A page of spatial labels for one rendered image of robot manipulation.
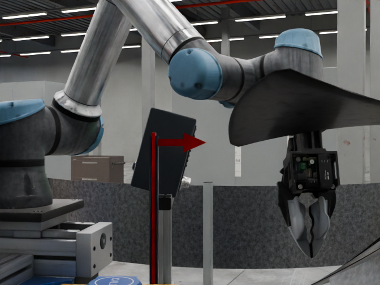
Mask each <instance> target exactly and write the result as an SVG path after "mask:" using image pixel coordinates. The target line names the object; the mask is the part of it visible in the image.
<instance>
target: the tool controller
mask: <svg viewBox="0 0 380 285"><path fill-rule="evenodd" d="M196 122H197V121H196V119H195V118H191V117H189V116H185V115H181V114H177V113H173V112H170V111H166V110H162V109H158V108H155V107H152V108H151V109H150V112H149V116H148V120H147V123H146V127H145V131H144V135H143V137H142V142H141V145H140V150H139V153H138V156H137V161H136V165H135V169H134V172H133V175H132V180H131V186H132V187H134V188H138V189H142V190H145V191H149V136H151V135H152V132H155V133H156V134H157V136H159V139H183V133H186V134H188V135H190V136H193V137H195V135H194V134H195V131H197V128H196V127H197V126H196ZM189 152H191V150H188V151H186V152H183V146H159V194H164V195H167V194H172V198H175V197H176V196H177V193H178V192H179V190H180V189H181V187H184V188H189V185H190V182H191V179H190V178H188V177H185V176H183V175H184V171H185V167H187V162H188V157H189V156H190V153H189Z"/></svg>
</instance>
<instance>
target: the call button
mask: <svg viewBox="0 0 380 285"><path fill-rule="evenodd" d="M87 285H143V284H142V283H141V282H140V281H139V280H138V279H137V277H128V276H120V275H116V276H107V277H97V278H96V279H94V280H91V281H90V282H89V283H88V284H87Z"/></svg>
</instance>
